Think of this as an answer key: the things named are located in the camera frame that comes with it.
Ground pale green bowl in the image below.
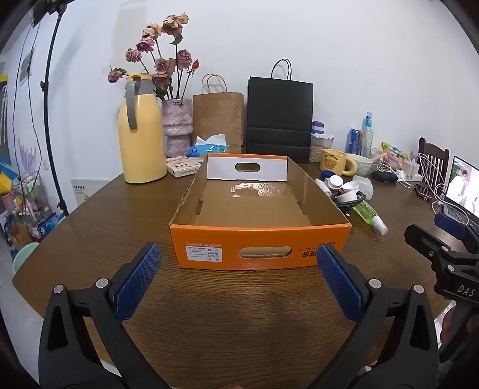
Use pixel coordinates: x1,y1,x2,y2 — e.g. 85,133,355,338
345,153,382,176

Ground brown paper bag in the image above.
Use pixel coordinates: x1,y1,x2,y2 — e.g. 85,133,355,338
192,74,245,147

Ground pink ceramic vase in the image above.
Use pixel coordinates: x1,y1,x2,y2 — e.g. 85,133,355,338
162,98,194,158

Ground green spray bottle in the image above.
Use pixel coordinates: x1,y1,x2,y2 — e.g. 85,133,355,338
352,200,389,235

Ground blue tissue pack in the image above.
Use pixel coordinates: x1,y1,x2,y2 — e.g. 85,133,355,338
188,135,231,157

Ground braided cable bundle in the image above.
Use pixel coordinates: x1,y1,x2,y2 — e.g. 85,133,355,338
331,191,367,215

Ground storage rack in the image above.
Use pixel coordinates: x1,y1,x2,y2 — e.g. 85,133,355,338
0,170,64,244

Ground clear glass bottle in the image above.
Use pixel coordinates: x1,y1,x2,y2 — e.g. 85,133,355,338
360,111,375,157

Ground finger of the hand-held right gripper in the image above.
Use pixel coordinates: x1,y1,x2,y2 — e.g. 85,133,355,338
404,224,479,279
434,212,479,255

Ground mint green stool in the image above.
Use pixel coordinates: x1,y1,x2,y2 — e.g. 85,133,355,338
12,242,40,275

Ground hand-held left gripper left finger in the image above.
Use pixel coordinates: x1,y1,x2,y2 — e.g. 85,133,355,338
38,242,169,389

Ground wall picture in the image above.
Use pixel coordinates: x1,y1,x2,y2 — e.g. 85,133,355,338
19,48,35,87

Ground dark wooden chair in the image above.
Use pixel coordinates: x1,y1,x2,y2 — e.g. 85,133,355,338
418,137,450,195

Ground black light stand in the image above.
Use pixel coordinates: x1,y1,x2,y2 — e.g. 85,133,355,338
30,0,70,215

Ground white labelled box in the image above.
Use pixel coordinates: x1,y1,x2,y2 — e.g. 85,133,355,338
70,177,113,206

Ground translucent plastic container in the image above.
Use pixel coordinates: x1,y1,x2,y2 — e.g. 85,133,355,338
352,175,375,200

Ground person's right hand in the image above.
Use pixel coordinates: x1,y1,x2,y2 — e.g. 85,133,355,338
439,312,455,350

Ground laptop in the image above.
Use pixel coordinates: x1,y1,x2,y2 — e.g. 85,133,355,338
442,155,479,229

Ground black paper bag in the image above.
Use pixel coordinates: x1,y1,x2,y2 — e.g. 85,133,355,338
245,59,314,163

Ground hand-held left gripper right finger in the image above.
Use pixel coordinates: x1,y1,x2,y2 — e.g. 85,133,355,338
316,242,439,389

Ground yellow green snack packet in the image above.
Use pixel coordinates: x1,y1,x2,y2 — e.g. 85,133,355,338
381,141,409,159

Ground blue drink can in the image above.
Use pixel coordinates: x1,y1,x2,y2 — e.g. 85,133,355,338
345,128,362,156

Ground dried rose bouquet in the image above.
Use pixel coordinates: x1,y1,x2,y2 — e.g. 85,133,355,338
108,12,200,101

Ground pink packet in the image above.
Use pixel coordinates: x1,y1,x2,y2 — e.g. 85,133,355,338
382,151,403,171

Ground yellow bear mug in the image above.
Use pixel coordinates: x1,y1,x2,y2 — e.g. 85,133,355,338
320,148,359,176

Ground orange cardboard box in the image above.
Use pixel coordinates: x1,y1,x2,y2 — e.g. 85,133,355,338
169,153,352,271

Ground clear food container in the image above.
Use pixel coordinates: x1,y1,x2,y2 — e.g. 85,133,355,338
310,133,335,163

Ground dark blue pouch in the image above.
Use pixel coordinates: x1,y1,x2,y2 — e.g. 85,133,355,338
371,170,398,184

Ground small white carton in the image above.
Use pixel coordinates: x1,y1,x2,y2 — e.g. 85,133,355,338
166,155,206,176

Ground white charging cables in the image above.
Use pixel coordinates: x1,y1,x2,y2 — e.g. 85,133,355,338
397,153,455,214

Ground yellow thermos jug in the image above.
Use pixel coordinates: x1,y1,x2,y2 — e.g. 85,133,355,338
117,73,168,184

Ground white charger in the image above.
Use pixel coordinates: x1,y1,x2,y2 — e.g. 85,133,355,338
402,157,423,182

